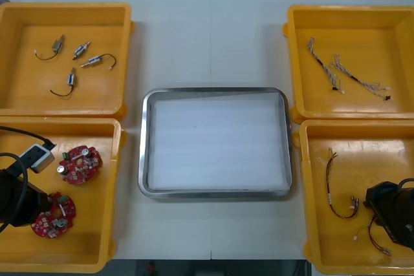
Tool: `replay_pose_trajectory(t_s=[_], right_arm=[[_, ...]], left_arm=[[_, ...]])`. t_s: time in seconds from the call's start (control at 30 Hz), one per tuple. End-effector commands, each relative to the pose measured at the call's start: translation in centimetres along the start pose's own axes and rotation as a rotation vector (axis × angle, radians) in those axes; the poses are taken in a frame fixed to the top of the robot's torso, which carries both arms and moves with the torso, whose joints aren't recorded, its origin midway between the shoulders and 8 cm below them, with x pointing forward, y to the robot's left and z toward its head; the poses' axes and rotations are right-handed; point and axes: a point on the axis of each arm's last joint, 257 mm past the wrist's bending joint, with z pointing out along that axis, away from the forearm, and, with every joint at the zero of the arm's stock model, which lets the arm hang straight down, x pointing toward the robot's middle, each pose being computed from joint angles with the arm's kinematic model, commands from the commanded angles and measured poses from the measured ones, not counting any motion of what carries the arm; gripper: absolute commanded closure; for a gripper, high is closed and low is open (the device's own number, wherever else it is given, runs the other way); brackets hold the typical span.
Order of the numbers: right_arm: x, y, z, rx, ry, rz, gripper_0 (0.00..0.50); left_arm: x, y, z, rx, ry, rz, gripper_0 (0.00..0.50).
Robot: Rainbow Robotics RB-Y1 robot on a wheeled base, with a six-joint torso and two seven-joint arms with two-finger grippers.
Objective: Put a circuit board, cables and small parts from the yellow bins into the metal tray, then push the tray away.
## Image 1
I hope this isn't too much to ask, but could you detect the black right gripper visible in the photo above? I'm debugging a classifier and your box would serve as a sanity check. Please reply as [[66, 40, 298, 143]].
[[363, 180, 414, 251]]

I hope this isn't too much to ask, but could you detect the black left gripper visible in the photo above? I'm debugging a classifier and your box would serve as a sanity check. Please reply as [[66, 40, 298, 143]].
[[0, 169, 53, 228]]

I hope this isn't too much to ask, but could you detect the round red circuit board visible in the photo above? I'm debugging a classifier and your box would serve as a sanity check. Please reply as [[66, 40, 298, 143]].
[[30, 191, 78, 239], [57, 145, 104, 186]]

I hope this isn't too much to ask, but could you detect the red black green-yellow wire harness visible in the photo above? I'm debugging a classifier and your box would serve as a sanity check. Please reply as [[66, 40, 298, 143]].
[[324, 147, 361, 220]]

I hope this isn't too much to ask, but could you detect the metal solenoid with black cable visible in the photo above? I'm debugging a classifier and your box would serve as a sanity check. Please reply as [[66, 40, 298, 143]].
[[34, 34, 67, 61]]

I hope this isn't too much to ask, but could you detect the yellow-orange plastic bin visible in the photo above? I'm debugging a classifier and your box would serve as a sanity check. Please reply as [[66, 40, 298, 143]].
[[282, 4, 414, 124], [0, 116, 127, 274], [0, 1, 135, 119], [292, 120, 414, 276]]

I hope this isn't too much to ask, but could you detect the blue label solenoid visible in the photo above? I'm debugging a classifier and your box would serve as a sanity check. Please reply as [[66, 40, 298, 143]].
[[72, 41, 92, 61], [80, 53, 118, 71], [49, 67, 78, 98]]

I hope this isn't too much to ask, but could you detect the steel tray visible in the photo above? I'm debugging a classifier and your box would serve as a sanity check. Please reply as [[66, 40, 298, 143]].
[[137, 87, 294, 200]]

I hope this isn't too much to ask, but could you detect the white sheet liner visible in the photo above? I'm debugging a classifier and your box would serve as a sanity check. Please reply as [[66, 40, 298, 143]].
[[147, 92, 290, 192]]

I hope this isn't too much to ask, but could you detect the blue-white twisted wire harness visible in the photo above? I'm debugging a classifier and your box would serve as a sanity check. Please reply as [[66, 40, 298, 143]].
[[329, 53, 392, 102], [307, 37, 346, 94]]

